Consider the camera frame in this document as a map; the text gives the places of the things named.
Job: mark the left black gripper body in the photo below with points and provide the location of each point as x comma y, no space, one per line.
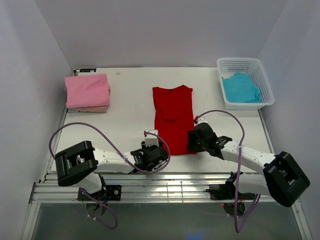
145,149

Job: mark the black label device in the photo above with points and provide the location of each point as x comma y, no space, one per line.
84,70

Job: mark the blue t shirt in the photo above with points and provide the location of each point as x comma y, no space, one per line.
239,88

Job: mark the white plastic basket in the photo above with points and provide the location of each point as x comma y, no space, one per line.
253,67

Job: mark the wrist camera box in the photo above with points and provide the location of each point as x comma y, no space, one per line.
151,138
200,119

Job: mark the red t shirt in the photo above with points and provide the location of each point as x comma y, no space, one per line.
174,117

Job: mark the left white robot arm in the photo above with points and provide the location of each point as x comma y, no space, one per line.
81,164

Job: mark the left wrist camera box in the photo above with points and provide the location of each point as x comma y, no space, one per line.
151,138

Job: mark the pink folded t shirt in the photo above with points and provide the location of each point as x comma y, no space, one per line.
87,91

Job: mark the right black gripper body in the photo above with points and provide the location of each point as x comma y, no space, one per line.
194,144

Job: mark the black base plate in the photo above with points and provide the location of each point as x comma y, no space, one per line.
221,191
101,193

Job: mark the aluminium frame rails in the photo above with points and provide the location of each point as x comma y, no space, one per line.
170,205

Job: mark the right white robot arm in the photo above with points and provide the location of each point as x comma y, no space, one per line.
275,175

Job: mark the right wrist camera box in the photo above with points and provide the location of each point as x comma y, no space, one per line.
200,119

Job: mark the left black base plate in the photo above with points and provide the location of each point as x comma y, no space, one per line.
101,193

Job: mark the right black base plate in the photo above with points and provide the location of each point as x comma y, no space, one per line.
221,191

